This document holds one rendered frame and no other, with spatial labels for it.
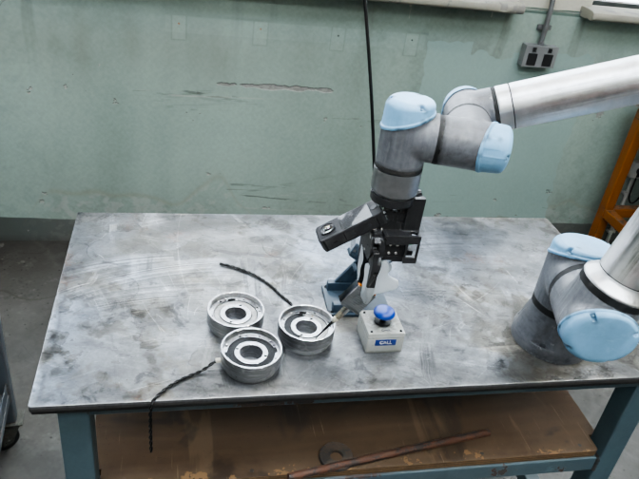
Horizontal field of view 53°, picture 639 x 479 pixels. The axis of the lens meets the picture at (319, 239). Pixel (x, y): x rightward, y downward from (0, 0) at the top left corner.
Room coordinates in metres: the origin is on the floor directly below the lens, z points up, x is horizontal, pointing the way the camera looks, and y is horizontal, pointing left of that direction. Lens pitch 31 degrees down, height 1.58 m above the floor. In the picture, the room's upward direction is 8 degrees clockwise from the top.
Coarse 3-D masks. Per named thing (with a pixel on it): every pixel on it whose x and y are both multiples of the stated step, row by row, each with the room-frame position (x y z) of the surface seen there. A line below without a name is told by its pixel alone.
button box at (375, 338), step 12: (360, 312) 0.97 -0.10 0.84; (372, 312) 0.98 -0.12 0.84; (360, 324) 0.96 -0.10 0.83; (372, 324) 0.94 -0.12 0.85; (384, 324) 0.94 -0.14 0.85; (396, 324) 0.95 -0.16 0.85; (360, 336) 0.95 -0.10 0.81; (372, 336) 0.91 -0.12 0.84; (384, 336) 0.92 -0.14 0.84; (396, 336) 0.92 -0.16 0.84; (372, 348) 0.91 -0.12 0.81; (384, 348) 0.92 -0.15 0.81; (396, 348) 0.93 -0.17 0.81
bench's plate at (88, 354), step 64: (128, 256) 1.11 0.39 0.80; (192, 256) 1.15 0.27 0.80; (256, 256) 1.18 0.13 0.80; (320, 256) 1.22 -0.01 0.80; (448, 256) 1.29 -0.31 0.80; (512, 256) 1.34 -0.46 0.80; (64, 320) 0.88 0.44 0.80; (128, 320) 0.91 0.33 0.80; (192, 320) 0.93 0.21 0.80; (448, 320) 1.05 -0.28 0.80; (512, 320) 1.08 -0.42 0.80; (64, 384) 0.73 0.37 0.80; (128, 384) 0.75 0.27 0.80; (192, 384) 0.77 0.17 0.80; (320, 384) 0.81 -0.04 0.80; (384, 384) 0.84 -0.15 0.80; (448, 384) 0.86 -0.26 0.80; (512, 384) 0.89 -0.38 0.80; (576, 384) 0.92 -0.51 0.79
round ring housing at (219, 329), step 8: (216, 296) 0.97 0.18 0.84; (224, 296) 0.98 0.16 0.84; (232, 296) 0.98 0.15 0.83; (240, 296) 0.99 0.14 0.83; (248, 296) 0.98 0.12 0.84; (208, 304) 0.94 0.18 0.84; (216, 304) 0.95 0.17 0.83; (232, 304) 0.96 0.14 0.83; (240, 304) 0.96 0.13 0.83; (256, 304) 0.97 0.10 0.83; (208, 312) 0.91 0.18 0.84; (224, 312) 0.94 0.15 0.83; (232, 312) 0.95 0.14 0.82; (240, 312) 0.96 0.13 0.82; (248, 312) 0.95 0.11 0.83; (208, 320) 0.91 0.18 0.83; (216, 320) 0.89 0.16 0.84; (224, 320) 0.91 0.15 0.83; (232, 320) 0.91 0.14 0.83; (240, 320) 0.92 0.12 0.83; (248, 320) 0.92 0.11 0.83; (256, 320) 0.91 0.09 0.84; (216, 328) 0.89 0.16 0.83; (224, 328) 0.88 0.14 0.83; (232, 328) 0.88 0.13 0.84; (240, 328) 0.89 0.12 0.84
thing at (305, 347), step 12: (288, 312) 0.96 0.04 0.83; (312, 312) 0.97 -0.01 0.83; (324, 312) 0.97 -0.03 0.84; (300, 324) 0.94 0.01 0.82; (312, 324) 0.94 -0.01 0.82; (288, 336) 0.88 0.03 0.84; (312, 336) 0.90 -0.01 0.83; (324, 336) 0.89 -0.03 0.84; (288, 348) 0.89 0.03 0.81; (300, 348) 0.87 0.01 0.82; (312, 348) 0.88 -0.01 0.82; (324, 348) 0.89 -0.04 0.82
